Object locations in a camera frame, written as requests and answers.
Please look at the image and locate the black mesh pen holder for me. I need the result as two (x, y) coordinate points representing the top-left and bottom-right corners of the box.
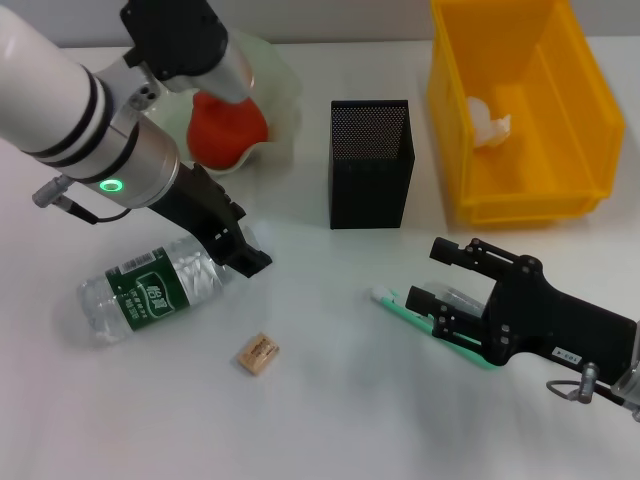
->
(328, 99), (417, 231)

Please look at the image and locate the grey pen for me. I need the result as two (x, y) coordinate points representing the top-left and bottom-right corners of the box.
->
(423, 282), (489, 319)

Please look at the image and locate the white paper ball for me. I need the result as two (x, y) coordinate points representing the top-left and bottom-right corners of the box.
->
(467, 96), (514, 150)

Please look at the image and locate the mint green utility knife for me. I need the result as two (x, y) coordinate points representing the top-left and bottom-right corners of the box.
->
(370, 284), (501, 372)

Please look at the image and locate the orange knitted toy fruit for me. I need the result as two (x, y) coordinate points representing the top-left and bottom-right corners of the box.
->
(187, 92), (270, 171)

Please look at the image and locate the right wrist cable with plug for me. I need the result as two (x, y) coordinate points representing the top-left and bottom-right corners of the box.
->
(545, 362), (640, 406)

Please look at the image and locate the yellow plastic storage bin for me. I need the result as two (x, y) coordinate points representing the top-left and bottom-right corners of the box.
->
(425, 0), (627, 230)

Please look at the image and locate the wavy green glass fruit plate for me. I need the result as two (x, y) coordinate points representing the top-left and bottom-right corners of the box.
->
(142, 29), (305, 197)

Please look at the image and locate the small wooden block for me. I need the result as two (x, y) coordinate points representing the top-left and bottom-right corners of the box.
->
(235, 330), (280, 377)

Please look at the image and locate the wrist cable with plug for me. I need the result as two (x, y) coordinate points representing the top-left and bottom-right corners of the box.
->
(545, 362), (640, 406)
(32, 174), (134, 226)

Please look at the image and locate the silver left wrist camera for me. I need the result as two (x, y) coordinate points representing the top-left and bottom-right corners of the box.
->
(119, 0), (256, 106)

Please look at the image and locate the left wrist cable with plug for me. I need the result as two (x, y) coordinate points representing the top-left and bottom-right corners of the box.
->
(32, 174), (134, 226)

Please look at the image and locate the clear water bottle green label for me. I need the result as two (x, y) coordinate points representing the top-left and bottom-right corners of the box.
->
(75, 222), (275, 346)

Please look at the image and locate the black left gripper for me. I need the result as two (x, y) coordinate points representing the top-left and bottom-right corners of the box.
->
(148, 162), (274, 279)

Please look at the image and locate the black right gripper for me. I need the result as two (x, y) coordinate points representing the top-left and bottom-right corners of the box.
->
(403, 237), (640, 385)

